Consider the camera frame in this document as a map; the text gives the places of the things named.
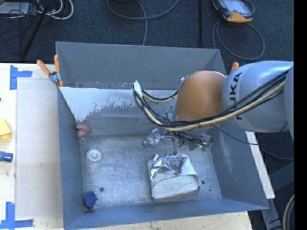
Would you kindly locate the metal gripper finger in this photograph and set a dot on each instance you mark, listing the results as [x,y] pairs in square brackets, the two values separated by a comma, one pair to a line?
[156,133]
[150,142]

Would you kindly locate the white and silver foil packet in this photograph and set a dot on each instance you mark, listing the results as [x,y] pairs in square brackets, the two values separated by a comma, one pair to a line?
[176,184]

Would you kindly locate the grey metal bin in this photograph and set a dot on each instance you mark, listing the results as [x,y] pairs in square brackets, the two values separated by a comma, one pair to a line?
[120,176]

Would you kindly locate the pink toy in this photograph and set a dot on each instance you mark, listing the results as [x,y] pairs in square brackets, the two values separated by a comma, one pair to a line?
[82,129]

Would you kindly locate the blue round cap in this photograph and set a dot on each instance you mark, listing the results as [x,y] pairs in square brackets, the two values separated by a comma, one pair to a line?
[90,199]

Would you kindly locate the pale wood board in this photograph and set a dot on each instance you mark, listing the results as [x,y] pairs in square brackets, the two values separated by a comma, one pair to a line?
[36,140]

